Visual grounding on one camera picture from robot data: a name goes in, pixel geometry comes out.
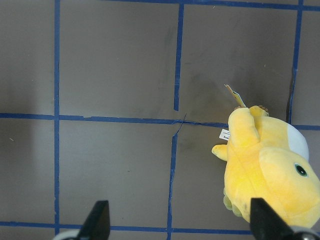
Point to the blue yellow hang tag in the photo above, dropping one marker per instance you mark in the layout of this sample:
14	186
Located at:
236	96

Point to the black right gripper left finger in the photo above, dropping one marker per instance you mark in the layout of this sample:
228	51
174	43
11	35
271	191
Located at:
97	225

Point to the yellow plush toy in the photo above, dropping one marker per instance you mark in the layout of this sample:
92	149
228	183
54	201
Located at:
268	158

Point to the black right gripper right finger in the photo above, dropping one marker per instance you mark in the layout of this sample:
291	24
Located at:
266	224

